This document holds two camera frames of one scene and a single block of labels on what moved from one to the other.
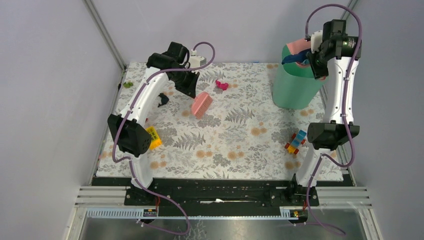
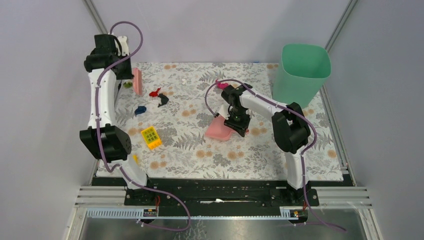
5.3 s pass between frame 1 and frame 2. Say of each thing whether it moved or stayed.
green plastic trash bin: stayed
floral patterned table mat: stayed
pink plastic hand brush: moved
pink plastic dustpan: moved
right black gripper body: moved
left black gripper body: moved
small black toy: stayed
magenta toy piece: stayed
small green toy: stayed
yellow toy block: stayed
